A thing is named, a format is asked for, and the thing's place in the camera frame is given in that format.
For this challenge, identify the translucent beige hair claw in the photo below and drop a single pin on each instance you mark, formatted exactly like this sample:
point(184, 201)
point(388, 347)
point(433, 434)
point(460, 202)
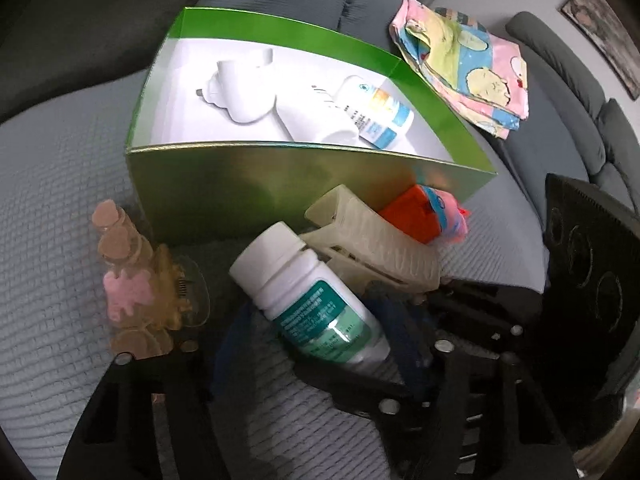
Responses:
point(362, 247)

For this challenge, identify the red pink small carton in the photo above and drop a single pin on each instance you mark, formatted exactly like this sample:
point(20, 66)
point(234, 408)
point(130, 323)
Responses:
point(426, 214)

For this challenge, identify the green open cardboard box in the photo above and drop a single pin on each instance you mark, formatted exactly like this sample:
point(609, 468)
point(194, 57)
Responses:
point(199, 176)

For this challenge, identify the framed wall picture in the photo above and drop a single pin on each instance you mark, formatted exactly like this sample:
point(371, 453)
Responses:
point(601, 25)

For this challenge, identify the white bottle blue orange label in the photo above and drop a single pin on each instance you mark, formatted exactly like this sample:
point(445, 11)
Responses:
point(380, 119)

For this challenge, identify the colourful cartoon folded cloth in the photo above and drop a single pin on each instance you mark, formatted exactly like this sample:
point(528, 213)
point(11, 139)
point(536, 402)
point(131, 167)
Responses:
point(482, 77)

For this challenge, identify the pink flower hair clip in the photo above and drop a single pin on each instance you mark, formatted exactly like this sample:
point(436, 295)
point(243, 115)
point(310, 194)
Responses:
point(150, 294)

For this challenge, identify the black round cushion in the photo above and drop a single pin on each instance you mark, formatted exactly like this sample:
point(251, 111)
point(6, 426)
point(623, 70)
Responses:
point(58, 46)

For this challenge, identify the white bottle green label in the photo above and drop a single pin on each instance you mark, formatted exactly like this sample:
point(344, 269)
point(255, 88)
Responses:
point(307, 303)

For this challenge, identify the grey armchair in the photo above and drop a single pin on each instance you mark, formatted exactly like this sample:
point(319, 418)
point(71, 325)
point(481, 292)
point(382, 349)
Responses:
point(573, 128)

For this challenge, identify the plain white plastic bottle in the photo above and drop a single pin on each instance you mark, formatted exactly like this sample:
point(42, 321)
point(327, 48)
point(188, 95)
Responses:
point(312, 115)

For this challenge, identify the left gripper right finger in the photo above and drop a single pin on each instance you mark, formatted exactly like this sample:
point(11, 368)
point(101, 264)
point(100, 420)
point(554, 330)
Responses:
point(459, 353)

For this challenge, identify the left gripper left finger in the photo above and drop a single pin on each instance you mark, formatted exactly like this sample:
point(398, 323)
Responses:
point(115, 436)

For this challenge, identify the white plug adapter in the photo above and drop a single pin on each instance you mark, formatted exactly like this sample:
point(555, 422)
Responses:
point(243, 85)

